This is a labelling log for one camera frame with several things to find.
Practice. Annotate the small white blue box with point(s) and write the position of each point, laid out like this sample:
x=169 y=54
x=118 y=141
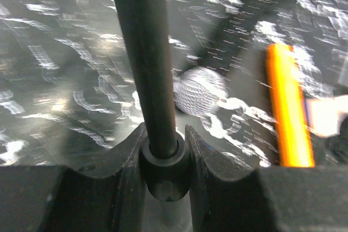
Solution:
x=325 y=115

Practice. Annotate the black silver-mesh microphone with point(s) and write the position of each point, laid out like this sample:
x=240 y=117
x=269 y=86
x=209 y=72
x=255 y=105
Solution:
x=202 y=89

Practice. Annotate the orange microphone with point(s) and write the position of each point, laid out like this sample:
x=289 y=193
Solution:
x=288 y=106

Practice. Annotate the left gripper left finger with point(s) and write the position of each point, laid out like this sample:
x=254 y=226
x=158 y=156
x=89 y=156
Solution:
x=106 y=195

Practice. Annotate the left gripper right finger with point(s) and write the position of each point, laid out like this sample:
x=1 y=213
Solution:
x=225 y=198

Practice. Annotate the round-base stand for cream mic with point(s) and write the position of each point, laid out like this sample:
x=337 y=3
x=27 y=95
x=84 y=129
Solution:
x=164 y=157

